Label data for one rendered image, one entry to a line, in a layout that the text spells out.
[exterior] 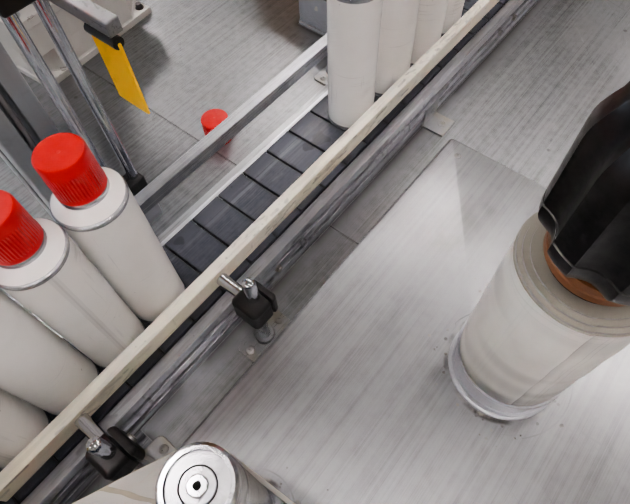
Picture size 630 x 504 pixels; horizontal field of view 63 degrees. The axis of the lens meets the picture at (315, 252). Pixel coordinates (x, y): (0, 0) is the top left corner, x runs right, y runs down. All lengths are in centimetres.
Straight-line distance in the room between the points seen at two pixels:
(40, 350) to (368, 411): 25
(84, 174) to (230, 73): 45
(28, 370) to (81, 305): 6
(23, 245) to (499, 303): 28
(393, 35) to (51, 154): 37
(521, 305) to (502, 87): 48
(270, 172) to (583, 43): 49
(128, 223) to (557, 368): 29
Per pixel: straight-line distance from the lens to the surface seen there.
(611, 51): 86
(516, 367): 36
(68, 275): 37
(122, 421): 49
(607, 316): 30
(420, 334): 47
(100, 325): 42
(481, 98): 73
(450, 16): 71
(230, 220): 53
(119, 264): 40
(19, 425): 46
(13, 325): 38
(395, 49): 59
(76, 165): 34
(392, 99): 59
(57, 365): 43
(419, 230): 52
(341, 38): 52
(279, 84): 53
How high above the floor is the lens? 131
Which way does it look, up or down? 60 degrees down
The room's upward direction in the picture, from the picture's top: 4 degrees counter-clockwise
